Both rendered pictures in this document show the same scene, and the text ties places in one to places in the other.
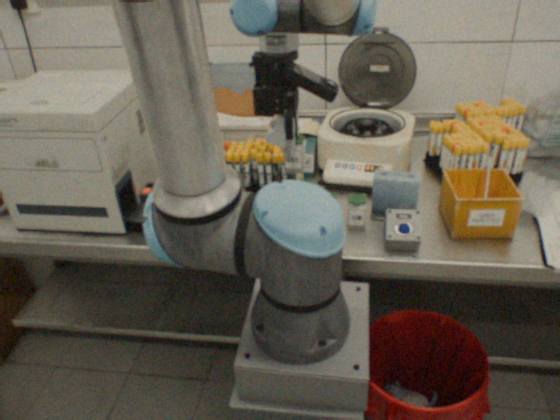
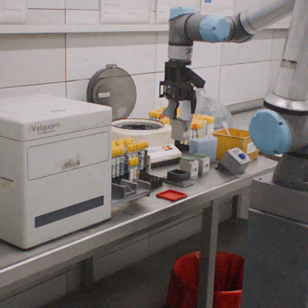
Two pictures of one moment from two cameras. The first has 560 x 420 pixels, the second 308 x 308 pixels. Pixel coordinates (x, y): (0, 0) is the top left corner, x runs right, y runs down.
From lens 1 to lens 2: 152 cm
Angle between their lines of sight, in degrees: 57
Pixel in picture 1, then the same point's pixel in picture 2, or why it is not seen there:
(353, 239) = (213, 177)
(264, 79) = (178, 77)
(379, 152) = (167, 136)
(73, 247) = (91, 239)
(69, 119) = (96, 117)
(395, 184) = (207, 143)
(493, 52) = (148, 80)
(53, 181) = (72, 180)
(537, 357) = not seen: hidden behind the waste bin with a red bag
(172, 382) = not seen: outside the picture
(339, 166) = (150, 151)
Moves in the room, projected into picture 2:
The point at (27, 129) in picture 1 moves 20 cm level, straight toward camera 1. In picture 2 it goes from (65, 132) to (152, 135)
